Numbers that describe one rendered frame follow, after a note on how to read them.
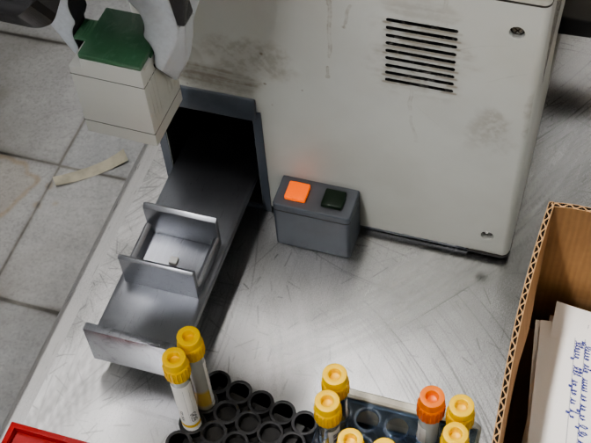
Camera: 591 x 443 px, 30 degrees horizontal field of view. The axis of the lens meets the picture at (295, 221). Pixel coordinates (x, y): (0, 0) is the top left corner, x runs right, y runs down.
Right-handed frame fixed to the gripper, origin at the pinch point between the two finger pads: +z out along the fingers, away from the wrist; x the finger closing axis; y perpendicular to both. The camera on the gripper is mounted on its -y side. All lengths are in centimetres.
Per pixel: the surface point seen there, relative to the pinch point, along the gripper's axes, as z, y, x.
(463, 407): 13.4, -8.9, -23.1
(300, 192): 19.2, 7.8, -7.2
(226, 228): 20.7, 4.0, -2.6
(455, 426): 13.0, -10.4, -22.9
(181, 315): 20.7, -4.0, -2.3
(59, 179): 111, 65, 64
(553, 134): 24.6, 23.2, -23.7
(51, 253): 112, 50, 58
